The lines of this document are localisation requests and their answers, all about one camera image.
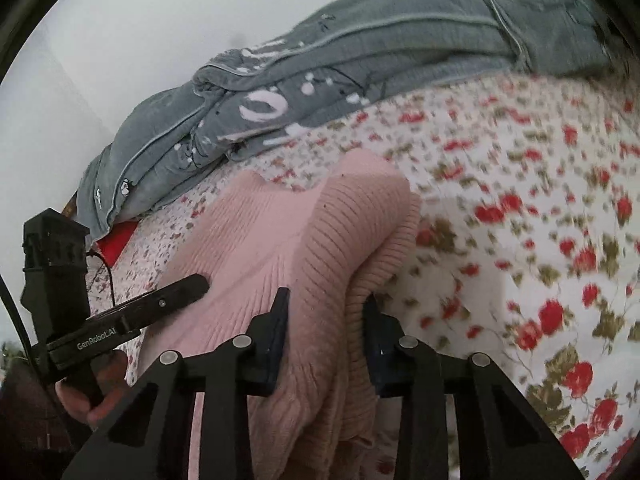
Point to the grey printed quilt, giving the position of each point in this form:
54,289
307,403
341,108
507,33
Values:
350,45

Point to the pink ribbed sweater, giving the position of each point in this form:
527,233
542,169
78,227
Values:
250,240

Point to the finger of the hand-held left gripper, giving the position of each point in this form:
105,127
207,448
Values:
170,300

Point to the person's left hand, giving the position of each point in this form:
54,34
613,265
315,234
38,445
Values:
112,367

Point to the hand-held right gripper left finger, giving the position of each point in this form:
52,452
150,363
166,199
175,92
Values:
277,330

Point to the red cloth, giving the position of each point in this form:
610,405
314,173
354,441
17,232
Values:
112,247

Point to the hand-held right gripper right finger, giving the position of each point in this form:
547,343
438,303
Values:
375,355

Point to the dark cloth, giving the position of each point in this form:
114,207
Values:
30,430

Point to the floral bedsheet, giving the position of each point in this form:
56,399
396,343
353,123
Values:
500,210

